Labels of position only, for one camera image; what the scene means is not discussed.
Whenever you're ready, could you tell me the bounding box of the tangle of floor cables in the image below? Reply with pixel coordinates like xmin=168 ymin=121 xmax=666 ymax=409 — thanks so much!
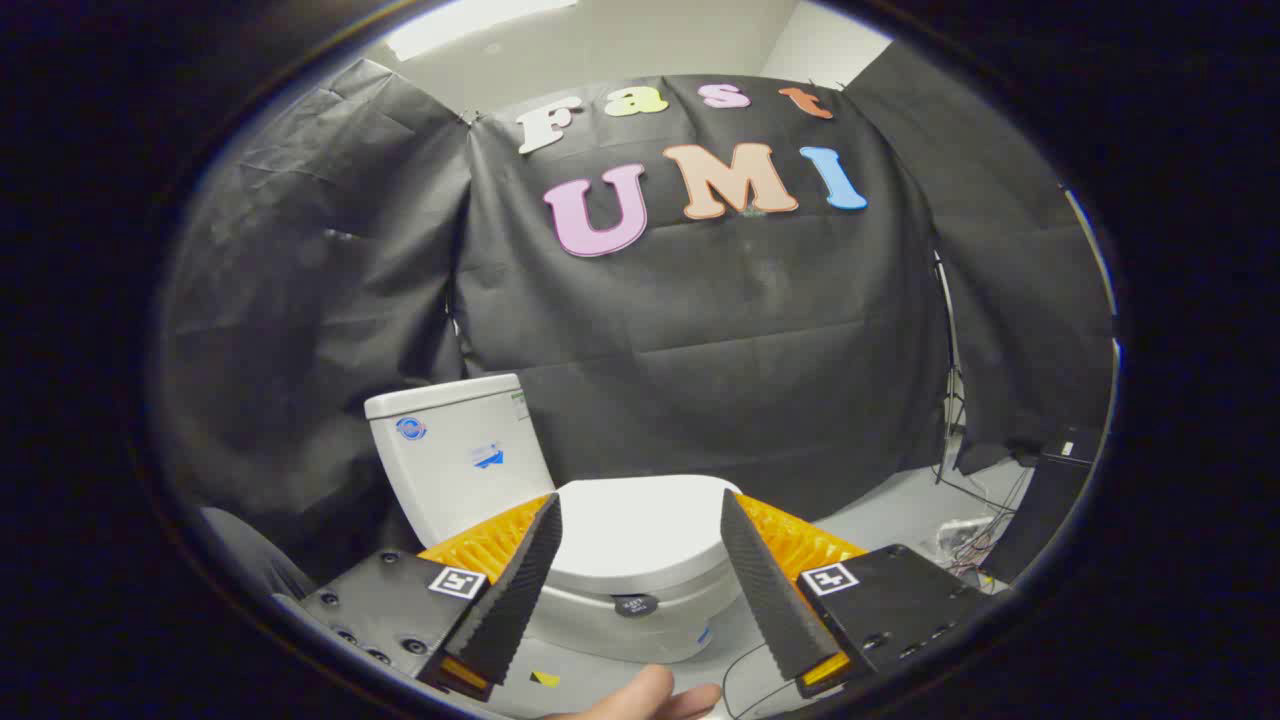
xmin=935 ymin=465 xmax=1031 ymax=593

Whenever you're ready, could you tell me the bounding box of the black box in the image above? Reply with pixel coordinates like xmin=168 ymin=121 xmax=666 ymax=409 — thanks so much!
xmin=985 ymin=428 xmax=1103 ymax=586

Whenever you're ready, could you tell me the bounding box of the white toilet lid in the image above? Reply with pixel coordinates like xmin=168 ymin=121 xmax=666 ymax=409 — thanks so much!
xmin=548 ymin=475 xmax=746 ymax=599

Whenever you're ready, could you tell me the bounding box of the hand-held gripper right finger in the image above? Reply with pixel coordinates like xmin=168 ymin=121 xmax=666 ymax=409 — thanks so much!
xmin=720 ymin=488 xmax=1001 ymax=699

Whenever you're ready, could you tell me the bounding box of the backdrop stand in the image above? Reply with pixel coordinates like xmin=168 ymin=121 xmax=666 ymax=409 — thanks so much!
xmin=932 ymin=250 xmax=969 ymax=486

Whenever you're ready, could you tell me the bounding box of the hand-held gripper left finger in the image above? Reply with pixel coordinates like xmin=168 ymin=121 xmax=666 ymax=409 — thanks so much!
xmin=300 ymin=492 xmax=563 ymax=701

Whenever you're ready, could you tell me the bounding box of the thin black floor cable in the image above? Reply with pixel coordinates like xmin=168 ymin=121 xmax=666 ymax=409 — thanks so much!
xmin=720 ymin=640 xmax=801 ymax=720

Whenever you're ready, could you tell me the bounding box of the white ceramic toilet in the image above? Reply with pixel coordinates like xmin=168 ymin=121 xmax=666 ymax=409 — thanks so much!
xmin=364 ymin=374 xmax=746 ymax=665

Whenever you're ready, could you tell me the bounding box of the black backdrop cloth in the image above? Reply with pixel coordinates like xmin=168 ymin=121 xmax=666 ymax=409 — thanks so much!
xmin=150 ymin=40 xmax=1116 ymax=591

